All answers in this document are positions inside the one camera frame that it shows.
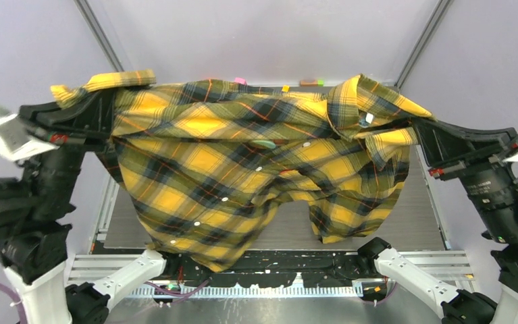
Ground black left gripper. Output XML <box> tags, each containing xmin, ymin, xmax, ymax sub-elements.
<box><xmin>24</xmin><ymin>71</ymin><xmax>120</xmax><ymax>215</ymax></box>

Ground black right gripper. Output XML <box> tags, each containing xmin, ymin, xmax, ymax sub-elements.
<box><xmin>409</xmin><ymin>109</ymin><xmax>518</xmax><ymax>236</ymax></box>

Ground yellow plaid flannel shirt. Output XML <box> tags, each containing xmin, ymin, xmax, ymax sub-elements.
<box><xmin>51</xmin><ymin>70</ymin><xmax>434</xmax><ymax>272</ymax></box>

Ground round white brooch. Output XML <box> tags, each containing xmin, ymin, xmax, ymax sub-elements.
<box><xmin>249</xmin><ymin>140</ymin><xmax>277</xmax><ymax>150</ymax></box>

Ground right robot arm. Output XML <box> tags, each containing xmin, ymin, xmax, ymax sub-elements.
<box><xmin>357</xmin><ymin>119</ymin><xmax>518</xmax><ymax>323</ymax></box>

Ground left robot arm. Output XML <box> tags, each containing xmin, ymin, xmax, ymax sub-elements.
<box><xmin>0</xmin><ymin>88</ymin><xmax>180</xmax><ymax>323</ymax></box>

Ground tan and green blocks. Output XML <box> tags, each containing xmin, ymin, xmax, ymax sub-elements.
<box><xmin>299</xmin><ymin>79</ymin><xmax>324</xmax><ymax>87</ymax></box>

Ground pink metronome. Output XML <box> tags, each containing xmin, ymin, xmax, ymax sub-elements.
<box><xmin>234</xmin><ymin>77</ymin><xmax>247</xmax><ymax>85</ymax></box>

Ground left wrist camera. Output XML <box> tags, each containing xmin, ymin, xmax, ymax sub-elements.
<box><xmin>0</xmin><ymin>106</ymin><xmax>58</xmax><ymax>162</ymax></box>

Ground aluminium frame rail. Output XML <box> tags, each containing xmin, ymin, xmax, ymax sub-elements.
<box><xmin>67</xmin><ymin>251</ymin><xmax>475</xmax><ymax>299</ymax></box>

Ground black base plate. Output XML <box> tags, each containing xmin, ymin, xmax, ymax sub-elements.
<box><xmin>156</xmin><ymin>250</ymin><xmax>387</xmax><ymax>288</ymax></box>

